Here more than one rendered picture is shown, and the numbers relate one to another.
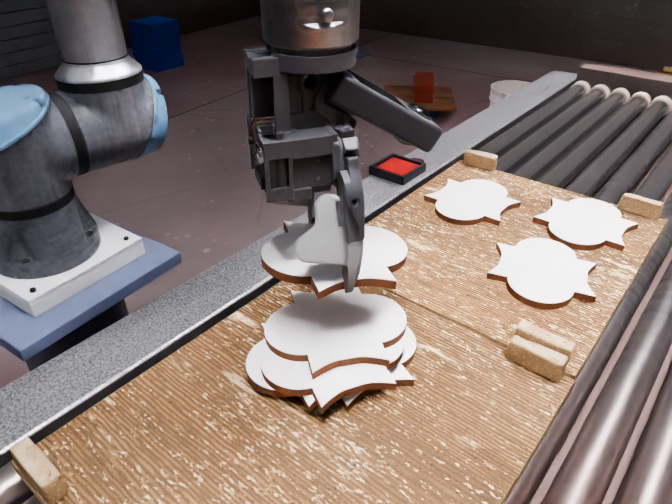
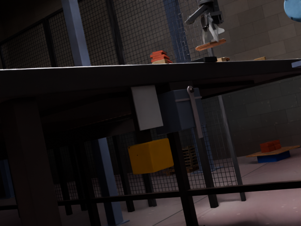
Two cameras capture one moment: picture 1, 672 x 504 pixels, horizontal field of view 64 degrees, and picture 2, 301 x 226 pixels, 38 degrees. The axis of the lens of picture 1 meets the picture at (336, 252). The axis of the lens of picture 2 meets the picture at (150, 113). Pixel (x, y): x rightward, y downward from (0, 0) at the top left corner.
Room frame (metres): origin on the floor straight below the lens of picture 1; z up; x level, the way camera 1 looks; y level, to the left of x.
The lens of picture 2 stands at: (2.42, -0.30, 0.73)
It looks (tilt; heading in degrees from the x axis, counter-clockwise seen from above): 2 degrees up; 181
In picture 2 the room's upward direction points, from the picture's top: 12 degrees counter-clockwise
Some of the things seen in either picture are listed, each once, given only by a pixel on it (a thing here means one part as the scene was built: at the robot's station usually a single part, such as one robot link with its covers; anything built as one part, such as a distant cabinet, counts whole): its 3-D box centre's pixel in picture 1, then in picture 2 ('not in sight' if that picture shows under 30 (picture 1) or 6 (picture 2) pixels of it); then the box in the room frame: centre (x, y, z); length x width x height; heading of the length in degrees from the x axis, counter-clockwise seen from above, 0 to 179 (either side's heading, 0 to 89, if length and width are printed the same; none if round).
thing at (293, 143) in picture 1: (304, 120); (209, 14); (0.44, 0.03, 1.19); 0.09 x 0.08 x 0.12; 108
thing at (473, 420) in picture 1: (314, 422); not in sight; (0.34, 0.02, 0.93); 0.41 x 0.35 x 0.02; 140
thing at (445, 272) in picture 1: (501, 241); not in sight; (0.66, -0.24, 0.93); 0.41 x 0.35 x 0.02; 141
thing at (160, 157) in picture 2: not in sight; (144, 128); (1.22, -0.35, 0.74); 0.09 x 0.08 x 0.24; 141
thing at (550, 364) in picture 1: (536, 357); not in sight; (0.41, -0.21, 0.95); 0.06 x 0.02 x 0.03; 50
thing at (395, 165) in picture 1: (397, 169); not in sight; (0.92, -0.11, 0.92); 0.06 x 0.06 x 0.01; 51
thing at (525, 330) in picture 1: (543, 343); not in sight; (0.43, -0.22, 0.95); 0.06 x 0.02 x 0.03; 51
